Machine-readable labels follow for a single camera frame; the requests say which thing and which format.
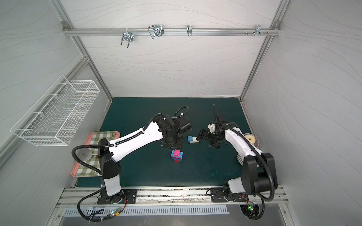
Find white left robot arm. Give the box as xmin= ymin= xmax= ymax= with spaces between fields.
xmin=98 ymin=113 xmax=192 ymax=196

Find grey ribbed mug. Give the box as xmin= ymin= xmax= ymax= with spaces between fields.
xmin=237 ymin=154 xmax=244 ymax=165

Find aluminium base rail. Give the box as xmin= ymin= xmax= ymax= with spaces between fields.
xmin=56 ymin=185 xmax=289 ymax=208

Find cream ring toy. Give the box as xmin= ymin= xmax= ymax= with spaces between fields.
xmin=244 ymin=134 xmax=257 ymax=145

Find green checkered cloth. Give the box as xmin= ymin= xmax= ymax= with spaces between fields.
xmin=75 ymin=130 xmax=115 ymax=176

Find metal u-bolt clamp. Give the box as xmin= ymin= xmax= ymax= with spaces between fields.
xmin=121 ymin=30 xmax=134 ymax=48
xmin=148 ymin=24 xmax=165 ymax=39

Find white long lego brick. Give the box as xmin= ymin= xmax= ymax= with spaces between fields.
xmin=190 ymin=137 xmax=200 ymax=143

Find metal bracket right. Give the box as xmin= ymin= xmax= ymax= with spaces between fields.
xmin=245 ymin=25 xmax=270 ymax=36

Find pink plastic tray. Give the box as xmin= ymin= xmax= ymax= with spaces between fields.
xmin=70 ymin=131 xmax=121 ymax=178

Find light blue long lego brick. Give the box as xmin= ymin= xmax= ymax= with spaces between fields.
xmin=171 ymin=151 xmax=183 ymax=159

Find metal u-bolt clamp left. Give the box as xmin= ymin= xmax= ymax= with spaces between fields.
xmin=121 ymin=30 xmax=134 ymax=48

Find aluminium top crossbar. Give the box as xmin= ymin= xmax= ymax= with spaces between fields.
xmin=63 ymin=27 xmax=281 ymax=37

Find mauve bowl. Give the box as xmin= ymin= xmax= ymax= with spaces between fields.
xmin=244 ymin=133 xmax=259 ymax=148

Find white slotted cable duct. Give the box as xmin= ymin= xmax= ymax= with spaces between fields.
xmin=64 ymin=205 xmax=230 ymax=217

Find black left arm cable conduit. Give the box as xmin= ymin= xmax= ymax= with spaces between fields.
xmin=71 ymin=112 xmax=163 ymax=176

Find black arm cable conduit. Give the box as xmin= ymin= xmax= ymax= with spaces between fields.
xmin=71 ymin=112 xmax=163 ymax=176
xmin=217 ymin=126 xmax=275 ymax=202

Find metal u-bolt clamp middle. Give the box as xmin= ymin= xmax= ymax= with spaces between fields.
xmin=148 ymin=24 xmax=165 ymax=39

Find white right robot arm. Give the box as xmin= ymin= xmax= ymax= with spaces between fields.
xmin=199 ymin=113 xmax=278 ymax=202

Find white wire basket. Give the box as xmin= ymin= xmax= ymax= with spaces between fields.
xmin=10 ymin=75 xmax=100 ymax=147

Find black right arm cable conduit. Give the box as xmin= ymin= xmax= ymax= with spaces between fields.
xmin=217 ymin=126 xmax=275 ymax=202

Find magenta small lego brick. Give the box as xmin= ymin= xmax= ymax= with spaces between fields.
xmin=173 ymin=149 xmax=181 ymax=157

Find metal bracket small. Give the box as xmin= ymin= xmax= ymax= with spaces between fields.
xmin=187 ymin=25 xmax=192 ymax=37

